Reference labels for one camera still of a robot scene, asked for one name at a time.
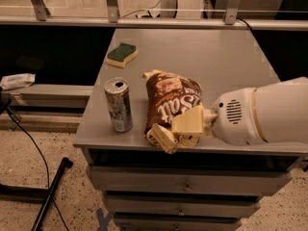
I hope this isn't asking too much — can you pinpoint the middle grey drawer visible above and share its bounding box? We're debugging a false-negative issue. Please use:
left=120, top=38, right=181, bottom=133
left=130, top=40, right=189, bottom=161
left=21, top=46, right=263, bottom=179
left=106, top=194, right=260, bottom=218

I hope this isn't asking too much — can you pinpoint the metal railing with brackets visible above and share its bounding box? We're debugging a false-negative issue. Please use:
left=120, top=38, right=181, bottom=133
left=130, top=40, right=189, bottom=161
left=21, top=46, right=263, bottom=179
left=0, top=0, right=308, bottom=31

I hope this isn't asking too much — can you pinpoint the silver blue redbull can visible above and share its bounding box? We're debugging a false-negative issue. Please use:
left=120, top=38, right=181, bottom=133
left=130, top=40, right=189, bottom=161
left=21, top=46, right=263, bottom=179
left=104, top=77, right=133, bottom=132

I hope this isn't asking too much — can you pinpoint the black stand leg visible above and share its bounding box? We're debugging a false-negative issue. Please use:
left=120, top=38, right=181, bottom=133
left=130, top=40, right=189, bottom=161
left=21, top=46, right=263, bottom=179
left=0, top=157, right=74, bottom=231

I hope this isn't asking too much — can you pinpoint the green yellow sponge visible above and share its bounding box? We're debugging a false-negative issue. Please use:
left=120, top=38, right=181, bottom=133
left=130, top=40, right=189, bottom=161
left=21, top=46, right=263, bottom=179
left=107, top=42, right=138, bottom=68

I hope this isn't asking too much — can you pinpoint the grey drawer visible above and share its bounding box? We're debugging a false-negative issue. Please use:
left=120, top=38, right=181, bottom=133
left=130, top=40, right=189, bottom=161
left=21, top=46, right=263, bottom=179
left=114, top=215, right=242, bottom=231
left=86, top=167, right=292, bottom=196
left=106, top=194, right=260, bottom=218

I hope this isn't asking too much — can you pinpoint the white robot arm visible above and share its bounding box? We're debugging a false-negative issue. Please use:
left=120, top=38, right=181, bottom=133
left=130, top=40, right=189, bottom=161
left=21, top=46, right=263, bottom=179
left=171, top=77, right=308, bottom=145

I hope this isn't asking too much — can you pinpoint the top grey drawer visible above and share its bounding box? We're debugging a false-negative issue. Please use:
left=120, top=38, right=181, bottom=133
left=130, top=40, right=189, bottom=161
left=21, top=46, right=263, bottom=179
left=86, top=167, right=292, bottom=196

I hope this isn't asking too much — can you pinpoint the black floor cable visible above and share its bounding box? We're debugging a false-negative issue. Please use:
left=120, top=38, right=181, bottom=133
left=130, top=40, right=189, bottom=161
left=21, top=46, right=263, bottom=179
left=0, top=99, right=71, bottom=231

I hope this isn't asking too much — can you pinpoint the grey low ledge beam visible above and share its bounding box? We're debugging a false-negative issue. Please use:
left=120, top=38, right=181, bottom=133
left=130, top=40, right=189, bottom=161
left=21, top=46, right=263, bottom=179
left=1, top=84, right=93, bottom=108

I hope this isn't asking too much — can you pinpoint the bottom grey drawer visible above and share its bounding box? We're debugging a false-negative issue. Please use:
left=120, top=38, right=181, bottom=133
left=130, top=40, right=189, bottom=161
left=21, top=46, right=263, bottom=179
left=114, top=215, right=242, bottom=231

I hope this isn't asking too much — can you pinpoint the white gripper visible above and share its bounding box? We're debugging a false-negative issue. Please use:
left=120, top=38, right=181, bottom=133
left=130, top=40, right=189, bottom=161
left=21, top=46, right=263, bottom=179
left=171, top=88, right=267, bottom=145

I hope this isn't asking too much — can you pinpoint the brown sea salt chip bag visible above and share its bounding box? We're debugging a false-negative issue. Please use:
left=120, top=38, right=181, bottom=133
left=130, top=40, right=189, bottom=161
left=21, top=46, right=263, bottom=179
left=142, top=70, right=203, bottom=154

